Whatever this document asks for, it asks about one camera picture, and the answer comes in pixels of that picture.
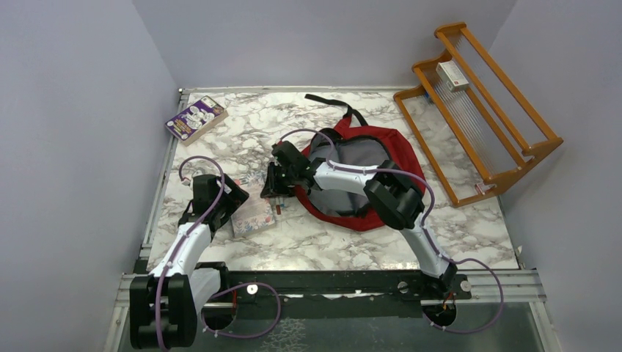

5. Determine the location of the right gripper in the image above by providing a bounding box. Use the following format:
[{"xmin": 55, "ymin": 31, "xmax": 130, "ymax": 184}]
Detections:
[{"xmin": 262, "ymin": 164, "xmax": 296, "ymax": 199}]

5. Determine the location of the floral cover book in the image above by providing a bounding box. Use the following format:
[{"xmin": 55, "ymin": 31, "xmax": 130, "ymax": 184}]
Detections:
[{"xmin": 231, "ymin": 173, "xmax": 277, "ymax": 238}]

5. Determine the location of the red backpack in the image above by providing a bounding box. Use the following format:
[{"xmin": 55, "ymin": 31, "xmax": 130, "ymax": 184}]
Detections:
[{"xmin": 294, "ymin": 94, "xmax": 425, "ymax": 232}]

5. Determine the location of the purple cover book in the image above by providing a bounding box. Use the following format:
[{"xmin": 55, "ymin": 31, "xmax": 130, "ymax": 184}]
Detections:
[{"xmin": 164, "ymin": 95, "xmax": 228, "ymax": 146}]

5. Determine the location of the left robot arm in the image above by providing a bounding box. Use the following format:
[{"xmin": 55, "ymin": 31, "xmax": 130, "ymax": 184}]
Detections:
[{"xmin": 129, "ymin": 175, "xmax": 249, "ymax": 350}]

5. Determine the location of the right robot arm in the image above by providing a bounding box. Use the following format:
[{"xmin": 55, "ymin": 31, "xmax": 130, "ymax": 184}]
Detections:
[{"xmin": 261, "ymin": 142, "xmax": 457, "ymax": 298}]

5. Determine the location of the white red small box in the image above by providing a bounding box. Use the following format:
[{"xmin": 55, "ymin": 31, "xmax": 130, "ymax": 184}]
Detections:
[{"xmin": 436, "ymin": 60, "xmax": 469, "ymax": 92}]

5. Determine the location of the wooden rack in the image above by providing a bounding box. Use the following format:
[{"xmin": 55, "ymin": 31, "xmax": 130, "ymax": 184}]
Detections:
[{"xmin": 393, "ymin": 22, "xmax": 563, "ymax": 207}]

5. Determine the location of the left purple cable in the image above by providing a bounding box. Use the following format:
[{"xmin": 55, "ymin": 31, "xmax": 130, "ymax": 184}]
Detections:
[{"xmin": 154, "ymin": 155, "xmax": 283, "ymax": 351}]

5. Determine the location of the aluminium table frame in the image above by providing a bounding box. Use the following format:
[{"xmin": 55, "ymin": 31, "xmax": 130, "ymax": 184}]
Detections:
[{"xmin": 102, "ymin": 86, "xmax": 560, "ymax": 352}]

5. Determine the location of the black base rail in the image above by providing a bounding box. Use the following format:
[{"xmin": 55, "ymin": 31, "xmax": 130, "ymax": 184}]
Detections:
[{"xmin": 203, "ymin": 263, "xmax": 472, "ymax": 320}]

